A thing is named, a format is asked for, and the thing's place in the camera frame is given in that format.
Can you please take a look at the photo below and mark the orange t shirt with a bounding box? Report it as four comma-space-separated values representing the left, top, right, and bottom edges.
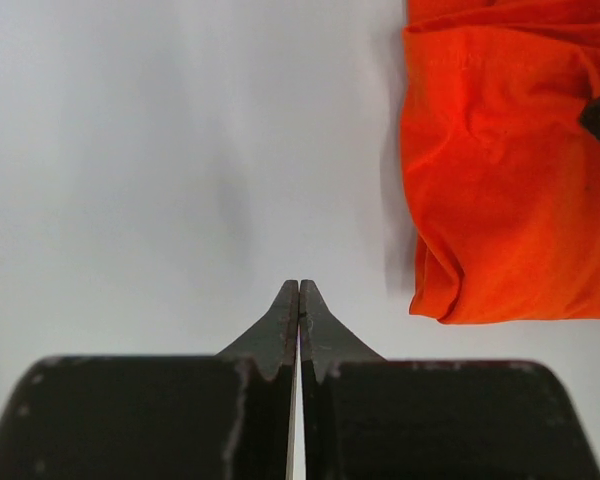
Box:
400, 1, 600, 324

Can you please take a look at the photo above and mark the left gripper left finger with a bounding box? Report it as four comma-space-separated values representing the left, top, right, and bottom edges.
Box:
0, 280, 299, 479

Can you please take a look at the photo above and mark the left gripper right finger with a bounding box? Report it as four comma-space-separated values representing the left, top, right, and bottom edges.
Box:
299, 280, 600, 479

